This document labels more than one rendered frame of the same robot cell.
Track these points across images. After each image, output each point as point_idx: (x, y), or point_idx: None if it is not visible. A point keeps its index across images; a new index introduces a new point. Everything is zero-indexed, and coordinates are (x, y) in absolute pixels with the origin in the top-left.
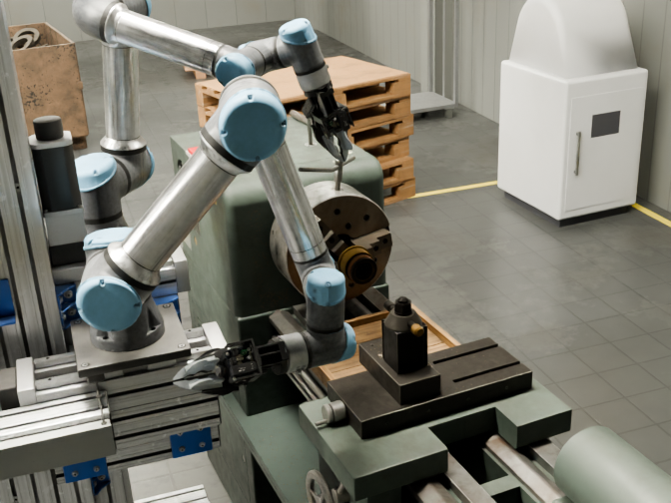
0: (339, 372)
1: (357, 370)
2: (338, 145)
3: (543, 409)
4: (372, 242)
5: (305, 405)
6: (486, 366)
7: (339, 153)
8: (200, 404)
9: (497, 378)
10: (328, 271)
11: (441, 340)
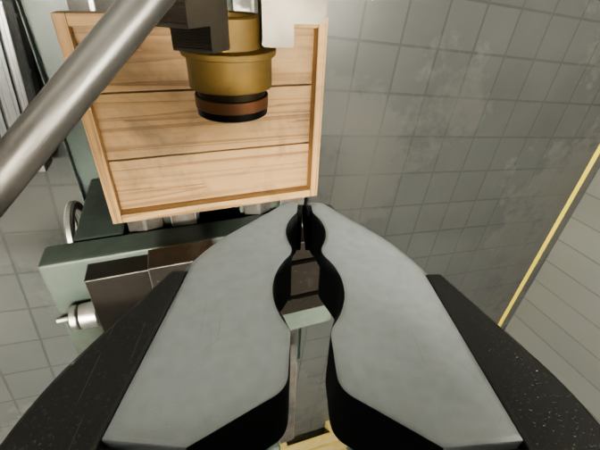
0: (131, 164)
1: (161, 169)
2: (320, 273)
3: (309, 319)
4: (307, 16)
5: (48, 272)
6: (295, 290)
7: (306, 210)
8: None
9: (292, 310)
10: None
11: (308, 137)
